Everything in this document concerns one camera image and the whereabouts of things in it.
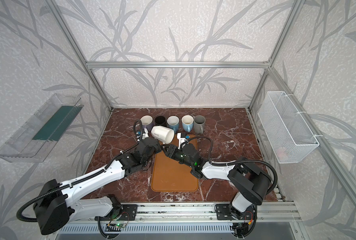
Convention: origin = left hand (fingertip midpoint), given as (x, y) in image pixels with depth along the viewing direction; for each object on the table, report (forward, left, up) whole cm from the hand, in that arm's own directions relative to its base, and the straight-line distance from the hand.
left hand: (162, 136), depth 81 cm
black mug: (+19, +5, -10) cm, 23 cm away
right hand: (-4, -1, +1) cm, 4 cm away
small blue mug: (+20, -4, -12) cm, 23 cm away
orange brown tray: (-15, -3, -17) cm, 23 cm away
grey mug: (+19, -22, -11) cm, 32 cm away
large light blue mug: (+17, -14, -10) cm, 24 cm away
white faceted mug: (-1, -1, +4) cm, 4 cm away
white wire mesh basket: (-12, -57, +17) cm, 60 cm away
